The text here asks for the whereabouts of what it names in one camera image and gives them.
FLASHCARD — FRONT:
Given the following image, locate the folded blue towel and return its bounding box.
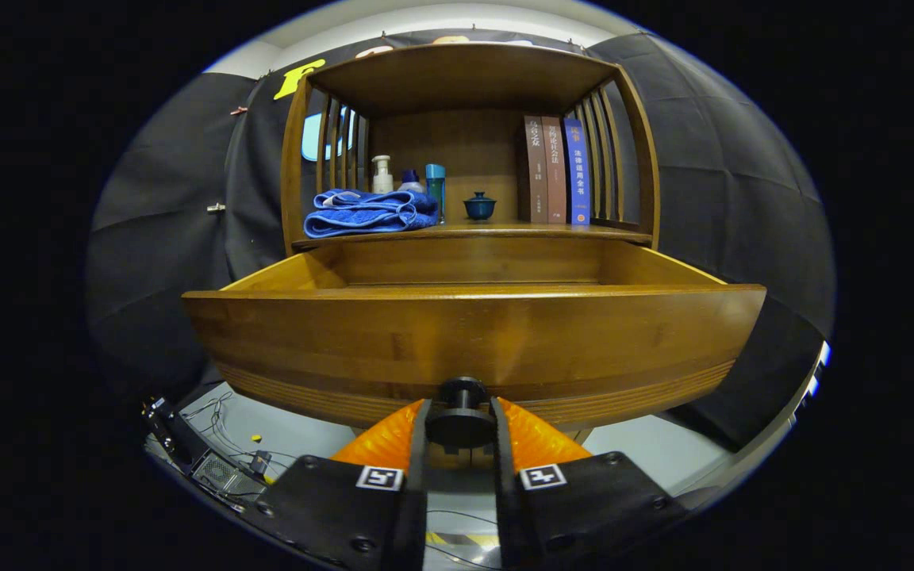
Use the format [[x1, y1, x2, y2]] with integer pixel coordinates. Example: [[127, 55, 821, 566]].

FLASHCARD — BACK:
[[303, 188, 440, 239]]

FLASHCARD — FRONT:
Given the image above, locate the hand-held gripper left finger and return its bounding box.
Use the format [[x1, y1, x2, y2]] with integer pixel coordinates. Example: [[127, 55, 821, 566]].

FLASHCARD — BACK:
[[247, 398, 431, 571]]

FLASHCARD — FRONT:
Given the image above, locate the floor cable bundle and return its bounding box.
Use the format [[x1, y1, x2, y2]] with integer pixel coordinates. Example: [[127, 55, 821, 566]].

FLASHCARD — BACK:
[[179, 389, 299, 485]]

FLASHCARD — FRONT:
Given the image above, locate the clear bottle teal cap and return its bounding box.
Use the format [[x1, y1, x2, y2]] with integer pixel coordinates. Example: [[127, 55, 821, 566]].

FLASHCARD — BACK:
[[425, 163, 447, 224]]

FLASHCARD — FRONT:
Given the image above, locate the wooden drawer with black knob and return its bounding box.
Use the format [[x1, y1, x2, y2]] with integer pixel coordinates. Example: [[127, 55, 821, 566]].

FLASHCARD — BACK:
[[182, 238, 767, 449]]

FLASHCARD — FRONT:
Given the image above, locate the blue lidded teacup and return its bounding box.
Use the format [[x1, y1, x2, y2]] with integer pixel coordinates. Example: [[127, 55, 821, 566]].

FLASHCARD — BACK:
[[463, 191, 497, 222]]

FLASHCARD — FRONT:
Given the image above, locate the brown book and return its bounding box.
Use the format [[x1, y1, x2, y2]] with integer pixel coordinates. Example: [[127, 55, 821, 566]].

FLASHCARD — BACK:
[[542, 117, 568, 224], [524, 115, 549, 224]]

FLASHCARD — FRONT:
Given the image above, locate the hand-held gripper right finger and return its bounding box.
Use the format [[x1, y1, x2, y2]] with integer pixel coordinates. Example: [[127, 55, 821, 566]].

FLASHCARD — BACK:
[[490, 397, 692, 571]]

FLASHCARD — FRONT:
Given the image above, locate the yellow black floor tape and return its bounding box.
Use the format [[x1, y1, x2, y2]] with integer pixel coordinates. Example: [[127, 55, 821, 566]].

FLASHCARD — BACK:
[[425, 531, 499, 550]]

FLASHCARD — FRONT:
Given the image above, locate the black electronics box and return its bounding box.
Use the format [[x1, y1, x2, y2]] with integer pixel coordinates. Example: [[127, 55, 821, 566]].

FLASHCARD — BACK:
[[191, 452, 267, 500]]

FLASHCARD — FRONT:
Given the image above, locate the wooden countertop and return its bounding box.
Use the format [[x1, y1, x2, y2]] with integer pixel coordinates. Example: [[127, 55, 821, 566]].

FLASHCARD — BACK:
[[294, 218, 654, 247]]

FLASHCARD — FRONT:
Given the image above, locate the wooden cabinet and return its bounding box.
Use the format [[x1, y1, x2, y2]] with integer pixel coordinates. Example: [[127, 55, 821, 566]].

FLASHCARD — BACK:
[[281, 41, 662, 256]]

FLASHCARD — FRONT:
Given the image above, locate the blue book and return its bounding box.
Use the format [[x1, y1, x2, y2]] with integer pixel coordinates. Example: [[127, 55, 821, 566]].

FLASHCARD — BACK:
[[563, 119, 591, 226]]

